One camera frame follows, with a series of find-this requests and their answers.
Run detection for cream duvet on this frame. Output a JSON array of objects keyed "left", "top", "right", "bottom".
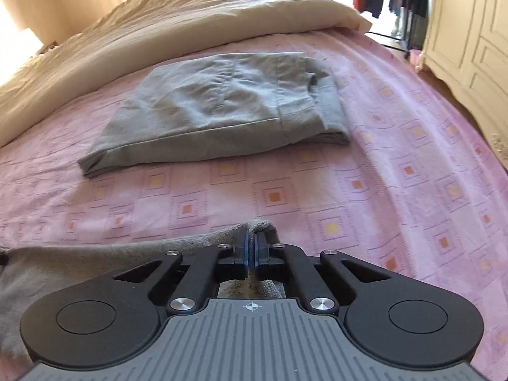
[{"left": 0, "top": 0, "right": 374, "bottom": 147}]

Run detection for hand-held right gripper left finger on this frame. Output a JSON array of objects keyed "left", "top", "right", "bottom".
[{"left": 112, "top": 232, "right": 250, "bottom": 314}]

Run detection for black clothes rack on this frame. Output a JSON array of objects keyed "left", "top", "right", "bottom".
[{"left": 371, "top": 6, "right": 427, "bottom": 55}]

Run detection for white wardrobe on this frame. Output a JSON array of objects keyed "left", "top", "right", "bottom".
[{"left": 420, "top": 0, "right": 508, "bottom": 159}]

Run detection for speckled grey pants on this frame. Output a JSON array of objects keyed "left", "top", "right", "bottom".
[{"left": 0, "top": 219, "right": 286, "bottom": 381}]

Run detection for folded plain grey pants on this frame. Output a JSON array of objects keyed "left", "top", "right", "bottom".
[{"left": 77, "top": 51, "right": 352, "bottom": 179}]

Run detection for pink patterned bedspread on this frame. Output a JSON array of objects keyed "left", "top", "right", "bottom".
[{"left": 0, "top": 28, "right": 508, "bottom": 381}]

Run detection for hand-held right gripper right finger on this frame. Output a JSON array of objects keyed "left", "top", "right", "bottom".
[{"left": 250, "top": 232, "right": 393, "bottom": 314}]

